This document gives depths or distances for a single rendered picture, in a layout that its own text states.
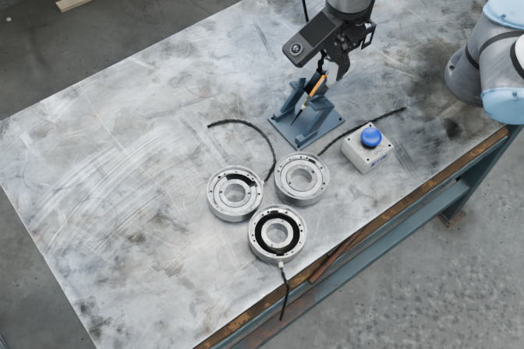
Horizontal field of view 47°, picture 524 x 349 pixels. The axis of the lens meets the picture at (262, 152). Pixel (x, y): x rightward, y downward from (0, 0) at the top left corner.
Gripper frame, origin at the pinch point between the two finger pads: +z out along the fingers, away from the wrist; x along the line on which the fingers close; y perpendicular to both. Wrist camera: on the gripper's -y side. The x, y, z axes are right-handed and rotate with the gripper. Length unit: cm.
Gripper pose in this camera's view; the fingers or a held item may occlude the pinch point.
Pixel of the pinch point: (322, 79)
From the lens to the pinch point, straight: 116.7
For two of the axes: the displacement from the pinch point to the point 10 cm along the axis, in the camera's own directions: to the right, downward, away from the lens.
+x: -6.1, -6.9, 3.8
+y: 7.9, -5.1, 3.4
